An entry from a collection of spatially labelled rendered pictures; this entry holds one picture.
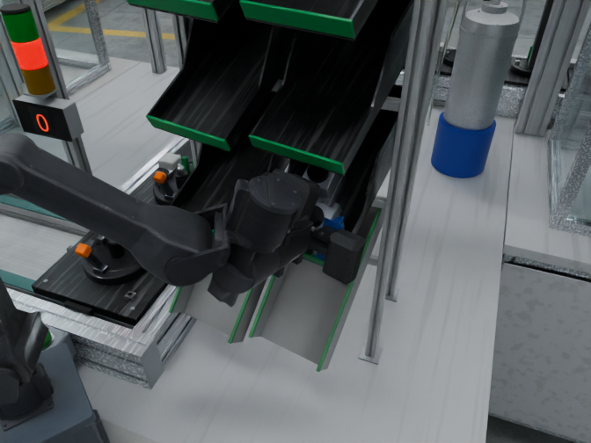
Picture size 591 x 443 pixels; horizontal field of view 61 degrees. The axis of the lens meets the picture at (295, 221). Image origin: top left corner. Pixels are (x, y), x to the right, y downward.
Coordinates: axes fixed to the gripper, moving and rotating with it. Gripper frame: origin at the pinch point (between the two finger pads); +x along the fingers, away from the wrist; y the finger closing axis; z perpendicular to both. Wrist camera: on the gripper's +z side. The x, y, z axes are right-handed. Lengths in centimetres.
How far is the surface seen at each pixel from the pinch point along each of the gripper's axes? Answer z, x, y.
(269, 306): -21.3, 4.4, 7.1
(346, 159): 11.1, -3.2, -4.0
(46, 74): 3, 3, 63
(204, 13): 23.9, -11.3, 12.2
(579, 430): -81, 92, -57
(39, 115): -6, 2, 65
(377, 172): 5.9, 9.4, -3.5
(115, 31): -69, 294, 404
